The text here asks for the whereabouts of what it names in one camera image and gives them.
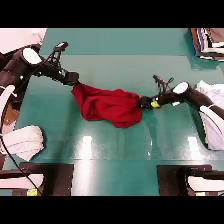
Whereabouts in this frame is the white garment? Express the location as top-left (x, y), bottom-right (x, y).
top-left (0, 124), bottom-right (45, 162)
top-left (195, 79), bottom-right (224, 152)

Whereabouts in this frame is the black cable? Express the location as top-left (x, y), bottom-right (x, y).
top-left (0, 132), bottom-right (44, 196)

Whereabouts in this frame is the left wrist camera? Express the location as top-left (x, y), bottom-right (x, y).
top-left (45, 41), bottom-right (70, 69)

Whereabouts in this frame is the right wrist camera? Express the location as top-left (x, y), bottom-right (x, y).
top-left (152, 74), bottom-right (175, 97)

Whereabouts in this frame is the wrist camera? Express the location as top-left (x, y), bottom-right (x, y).
top-left (152, 74), bottom-right (175, 97)
top-left (45, 41), bottom-right (70, 69)

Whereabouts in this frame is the red garment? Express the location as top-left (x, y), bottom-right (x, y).
top-left (71, 82), bottom-right (144, 129)

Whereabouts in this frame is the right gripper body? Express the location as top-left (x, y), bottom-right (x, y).
top-left (138, 95), bottom-right (162, 110)

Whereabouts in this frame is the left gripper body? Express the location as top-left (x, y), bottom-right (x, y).
top-left (60, 70), bottom-right (81, 86)

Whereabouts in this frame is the pale pink garment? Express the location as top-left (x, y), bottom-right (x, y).
top-left (0, 28), bottom-right (48, 55)

